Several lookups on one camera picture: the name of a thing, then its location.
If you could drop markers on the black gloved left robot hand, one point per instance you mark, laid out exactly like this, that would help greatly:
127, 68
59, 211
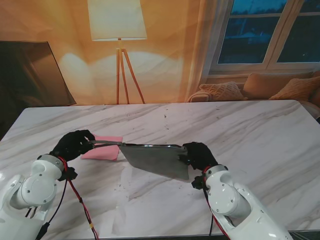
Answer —
70, 146

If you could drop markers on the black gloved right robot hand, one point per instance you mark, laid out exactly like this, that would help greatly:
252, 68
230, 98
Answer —
200, 156

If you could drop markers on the pink cloth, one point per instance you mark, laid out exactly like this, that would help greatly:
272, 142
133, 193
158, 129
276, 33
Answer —
105, 152

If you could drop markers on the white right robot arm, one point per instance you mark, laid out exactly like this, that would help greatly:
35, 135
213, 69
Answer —
237, 207

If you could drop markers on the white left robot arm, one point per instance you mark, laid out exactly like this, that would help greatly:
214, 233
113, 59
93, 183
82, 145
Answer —
30, 190

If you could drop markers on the printed living room backdrop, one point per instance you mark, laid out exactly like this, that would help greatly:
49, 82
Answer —
162, 62

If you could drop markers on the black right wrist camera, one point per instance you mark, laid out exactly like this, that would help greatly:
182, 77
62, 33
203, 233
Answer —
198, 182

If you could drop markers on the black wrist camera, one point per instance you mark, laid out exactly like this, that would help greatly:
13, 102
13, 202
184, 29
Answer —
198, 182
68, 173

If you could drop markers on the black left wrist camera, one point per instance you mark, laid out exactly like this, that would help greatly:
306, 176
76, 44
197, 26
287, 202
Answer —
68, 173

